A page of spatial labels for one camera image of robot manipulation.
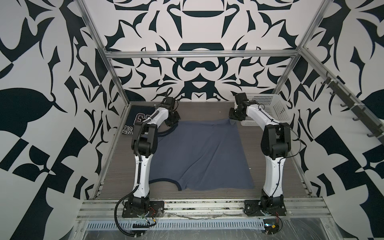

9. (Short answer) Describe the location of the navy tank top red trim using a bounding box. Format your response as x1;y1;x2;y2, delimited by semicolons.
122;105;155;135

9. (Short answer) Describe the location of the blue-grey tank top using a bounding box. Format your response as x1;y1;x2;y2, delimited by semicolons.
149;119;254;191

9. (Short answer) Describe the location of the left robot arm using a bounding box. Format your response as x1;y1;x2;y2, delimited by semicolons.
129;97;181;211

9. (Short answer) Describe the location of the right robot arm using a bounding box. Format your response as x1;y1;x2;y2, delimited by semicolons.
229;93;292;216

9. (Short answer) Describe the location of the white plastic laundry basket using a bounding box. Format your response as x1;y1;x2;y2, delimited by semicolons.
241;93;293;129

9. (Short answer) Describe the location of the small green circuit board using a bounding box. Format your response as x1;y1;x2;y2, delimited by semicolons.
262;218;283;235

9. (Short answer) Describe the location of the black corrugated cable hose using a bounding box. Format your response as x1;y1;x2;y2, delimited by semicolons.
113;86;174;238

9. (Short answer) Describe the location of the aluminium frame crossbar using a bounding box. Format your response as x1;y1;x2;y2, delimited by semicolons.
105;50;298;59

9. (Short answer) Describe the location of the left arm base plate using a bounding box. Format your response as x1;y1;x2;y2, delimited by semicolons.
122;201;165;218

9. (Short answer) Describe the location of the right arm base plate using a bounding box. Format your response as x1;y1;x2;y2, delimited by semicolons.
244;198;287;217

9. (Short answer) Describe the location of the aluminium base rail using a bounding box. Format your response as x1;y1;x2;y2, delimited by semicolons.
76;198;332;221

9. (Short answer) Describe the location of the white slotted cable duct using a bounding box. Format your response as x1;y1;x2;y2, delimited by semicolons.
85;218;266;231

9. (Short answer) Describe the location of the wall hook rail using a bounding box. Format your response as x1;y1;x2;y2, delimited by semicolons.
322;72;384;145

